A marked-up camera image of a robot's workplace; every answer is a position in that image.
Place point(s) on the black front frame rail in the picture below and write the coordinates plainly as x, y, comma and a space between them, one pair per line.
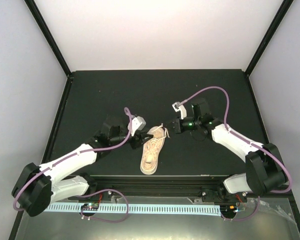
150, 185

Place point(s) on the white beige sneaker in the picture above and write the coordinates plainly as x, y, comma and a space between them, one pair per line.
149, 162

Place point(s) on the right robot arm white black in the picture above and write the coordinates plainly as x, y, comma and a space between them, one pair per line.
264, 169

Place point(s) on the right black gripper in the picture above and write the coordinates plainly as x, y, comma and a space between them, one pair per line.
178, 127

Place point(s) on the small circuit board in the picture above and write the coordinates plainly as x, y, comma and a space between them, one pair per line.
89, 207
227, 209

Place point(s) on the light blue slotted cable duct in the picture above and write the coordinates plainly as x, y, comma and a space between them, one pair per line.
132, 208

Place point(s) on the black aluminium frame post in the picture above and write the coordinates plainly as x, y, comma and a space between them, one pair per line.
270, 32
40, 21

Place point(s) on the black aluminium frame right post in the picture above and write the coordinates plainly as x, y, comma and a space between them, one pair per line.
270, 32

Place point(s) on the black aluminium frame left post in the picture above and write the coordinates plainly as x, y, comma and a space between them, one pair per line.
40, 21

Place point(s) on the right small circuit board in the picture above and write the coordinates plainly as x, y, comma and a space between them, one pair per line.
227, 209

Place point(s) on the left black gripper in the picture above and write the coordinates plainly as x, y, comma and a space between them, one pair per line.
138, 141

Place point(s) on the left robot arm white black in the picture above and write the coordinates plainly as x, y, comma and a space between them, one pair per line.
110, 137

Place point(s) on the left small circuit board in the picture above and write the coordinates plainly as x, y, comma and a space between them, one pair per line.
89, 207

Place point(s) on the white shoelace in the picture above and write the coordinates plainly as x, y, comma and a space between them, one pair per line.
154, 145

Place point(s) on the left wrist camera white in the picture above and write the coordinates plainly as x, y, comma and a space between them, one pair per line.
137, 123

